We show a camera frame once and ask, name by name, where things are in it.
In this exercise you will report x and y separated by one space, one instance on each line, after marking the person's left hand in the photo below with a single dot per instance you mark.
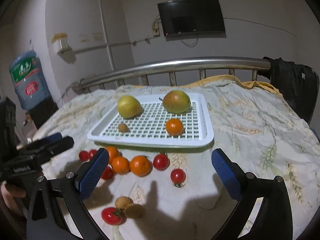
9 193

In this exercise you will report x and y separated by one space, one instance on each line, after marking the white perforated plastic tray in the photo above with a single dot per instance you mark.
148 129

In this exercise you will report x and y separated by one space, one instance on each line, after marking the red cherry tomato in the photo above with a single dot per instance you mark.
161 162
112 216
107 174
178 177
84 156
91 153

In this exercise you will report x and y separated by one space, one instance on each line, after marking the metal bed headboard rail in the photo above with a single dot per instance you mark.
171 67

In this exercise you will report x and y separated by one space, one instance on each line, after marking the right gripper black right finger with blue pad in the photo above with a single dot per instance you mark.
244 188

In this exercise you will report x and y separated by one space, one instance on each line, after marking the black water dispenser stand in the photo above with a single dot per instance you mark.
41 113

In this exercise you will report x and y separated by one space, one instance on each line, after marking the small tangerine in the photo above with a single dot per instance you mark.
140 166
113 152
120 165

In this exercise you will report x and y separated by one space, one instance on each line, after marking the white wall switch box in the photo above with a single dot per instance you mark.
59 43

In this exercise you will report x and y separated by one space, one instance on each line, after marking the wall power socket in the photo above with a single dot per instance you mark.
155 29

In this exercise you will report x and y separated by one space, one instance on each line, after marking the yellow-green pear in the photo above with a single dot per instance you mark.
129 107

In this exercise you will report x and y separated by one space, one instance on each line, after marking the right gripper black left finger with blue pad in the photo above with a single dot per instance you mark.
78 188

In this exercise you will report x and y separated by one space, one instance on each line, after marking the blue water jug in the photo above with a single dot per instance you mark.
28 79

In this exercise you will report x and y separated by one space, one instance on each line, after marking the brown longan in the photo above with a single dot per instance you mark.
123 128
134 211
123 202

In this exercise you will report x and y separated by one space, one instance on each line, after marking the wall-mounted black television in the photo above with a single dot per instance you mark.
182 17

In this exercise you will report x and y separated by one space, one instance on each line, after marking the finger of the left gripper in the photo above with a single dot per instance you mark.
55 148
52 138

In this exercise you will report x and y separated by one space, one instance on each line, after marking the yellow blanket edge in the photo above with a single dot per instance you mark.
223 80

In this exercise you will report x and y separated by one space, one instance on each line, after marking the large orange tangerine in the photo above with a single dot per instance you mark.
174 127

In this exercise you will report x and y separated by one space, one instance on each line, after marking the red-green pear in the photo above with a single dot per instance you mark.
176 102

